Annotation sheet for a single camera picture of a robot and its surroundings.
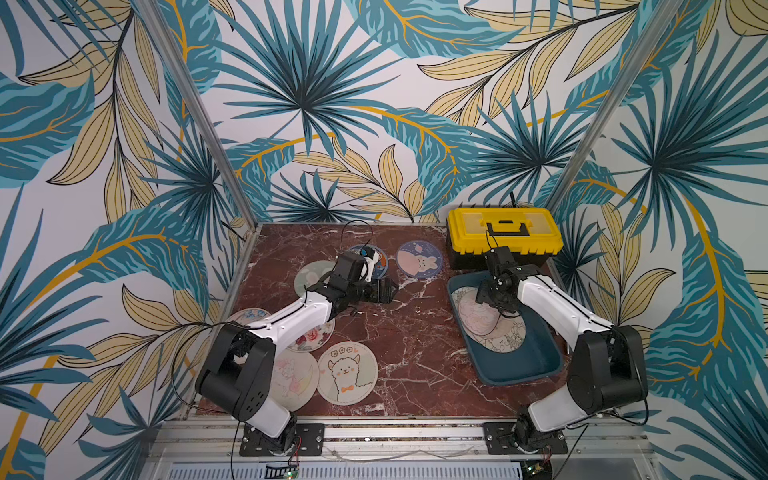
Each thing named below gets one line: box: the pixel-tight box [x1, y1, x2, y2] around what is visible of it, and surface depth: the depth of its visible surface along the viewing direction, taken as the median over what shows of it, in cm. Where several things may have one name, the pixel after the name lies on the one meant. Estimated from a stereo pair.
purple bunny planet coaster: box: [396, 240, 444, 279], surface depth 112 cm
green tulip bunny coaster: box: [466, 315, 527, 353], surface depth 92 cm
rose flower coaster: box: [287, 319, 335, 351], surface depth 92 cm
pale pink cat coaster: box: [271, 349, 320, 412], surface depth 85 cm
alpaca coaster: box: [317, 341, 378, 406], surface depth 85 cm
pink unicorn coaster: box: [458, 291, 501, 336], surface depth 95 cm
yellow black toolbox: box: [447, 207, 564, 269], surface depth 99 cm
